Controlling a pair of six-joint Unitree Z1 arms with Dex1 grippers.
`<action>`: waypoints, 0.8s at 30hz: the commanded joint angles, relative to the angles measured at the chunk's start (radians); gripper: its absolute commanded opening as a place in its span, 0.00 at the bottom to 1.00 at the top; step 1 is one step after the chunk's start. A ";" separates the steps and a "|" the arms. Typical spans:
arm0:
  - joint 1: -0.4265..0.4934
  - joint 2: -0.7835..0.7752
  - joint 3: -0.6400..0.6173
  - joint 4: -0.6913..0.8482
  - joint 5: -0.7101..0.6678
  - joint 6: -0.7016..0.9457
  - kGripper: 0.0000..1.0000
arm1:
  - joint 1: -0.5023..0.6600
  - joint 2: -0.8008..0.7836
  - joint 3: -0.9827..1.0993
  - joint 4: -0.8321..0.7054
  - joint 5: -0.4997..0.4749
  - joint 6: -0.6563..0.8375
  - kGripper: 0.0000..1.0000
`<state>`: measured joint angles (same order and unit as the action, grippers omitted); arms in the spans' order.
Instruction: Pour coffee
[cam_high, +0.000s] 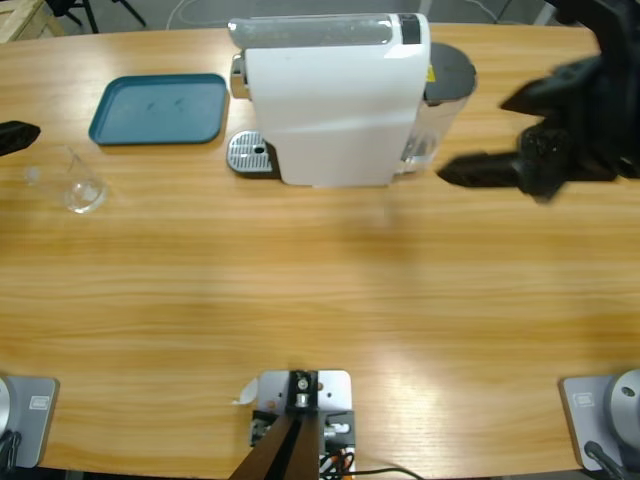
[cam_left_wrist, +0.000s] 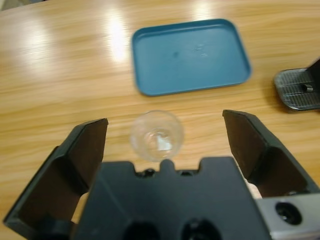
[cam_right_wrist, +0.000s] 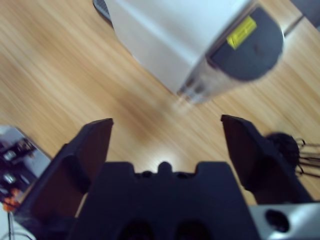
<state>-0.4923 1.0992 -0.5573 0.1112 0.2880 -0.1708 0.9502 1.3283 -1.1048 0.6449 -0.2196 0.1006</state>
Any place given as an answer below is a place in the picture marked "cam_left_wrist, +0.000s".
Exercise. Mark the clear glass cup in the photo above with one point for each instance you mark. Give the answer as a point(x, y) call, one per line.
point(156, 140)

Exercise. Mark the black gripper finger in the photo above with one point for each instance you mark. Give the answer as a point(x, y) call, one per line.
point(270, 160)
point(47, 180)

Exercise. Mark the chrome grate drip tray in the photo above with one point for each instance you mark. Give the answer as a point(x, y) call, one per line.
point(292, 92)

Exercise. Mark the teal plastic tray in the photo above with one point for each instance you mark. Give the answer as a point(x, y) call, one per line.
point(190, 57)

